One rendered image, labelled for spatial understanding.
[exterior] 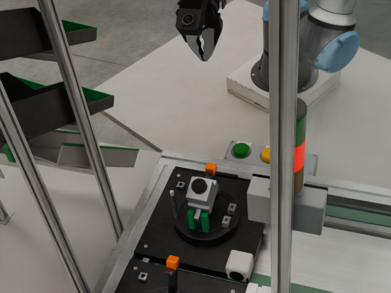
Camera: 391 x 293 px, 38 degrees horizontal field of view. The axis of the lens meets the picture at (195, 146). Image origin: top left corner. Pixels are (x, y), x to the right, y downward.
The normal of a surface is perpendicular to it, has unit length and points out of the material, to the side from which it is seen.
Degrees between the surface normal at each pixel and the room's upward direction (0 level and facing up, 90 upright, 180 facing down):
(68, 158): 90
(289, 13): 90
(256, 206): 90
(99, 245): 0
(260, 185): 0
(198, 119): 0
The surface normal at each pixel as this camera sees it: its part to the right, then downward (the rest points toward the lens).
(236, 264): -0.10, -0.71
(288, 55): -0.32, 0.69
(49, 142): 0.88, 0.27
